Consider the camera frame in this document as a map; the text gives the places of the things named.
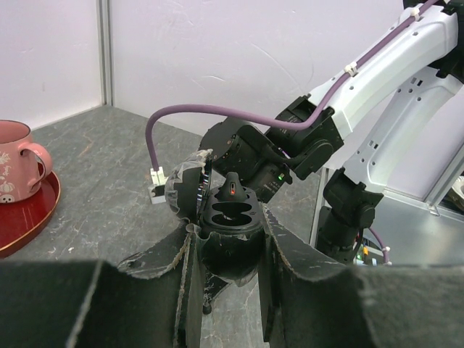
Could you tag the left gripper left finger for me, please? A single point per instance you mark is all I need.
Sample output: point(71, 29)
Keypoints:
point(152, 299)

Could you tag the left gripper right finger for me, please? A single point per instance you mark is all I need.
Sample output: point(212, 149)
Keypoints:
point(309, 300)

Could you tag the black oval charging case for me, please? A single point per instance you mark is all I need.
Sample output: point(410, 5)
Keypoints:
point(231, 234)

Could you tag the black round earbud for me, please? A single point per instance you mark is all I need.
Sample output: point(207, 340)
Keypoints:
point(233, 189)

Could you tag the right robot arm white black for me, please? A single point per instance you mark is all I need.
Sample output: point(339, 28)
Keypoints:
point(417, 66)

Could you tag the red round tray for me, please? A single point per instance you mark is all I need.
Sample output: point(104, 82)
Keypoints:
point(22, 221)

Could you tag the pink patterned mug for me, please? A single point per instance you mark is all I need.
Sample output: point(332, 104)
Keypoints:
point(24, 163)

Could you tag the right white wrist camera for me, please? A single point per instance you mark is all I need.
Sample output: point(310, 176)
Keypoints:
point(156, 190)

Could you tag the right aluminium frame post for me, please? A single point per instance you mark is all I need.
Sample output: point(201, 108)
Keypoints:
point(105, 51)

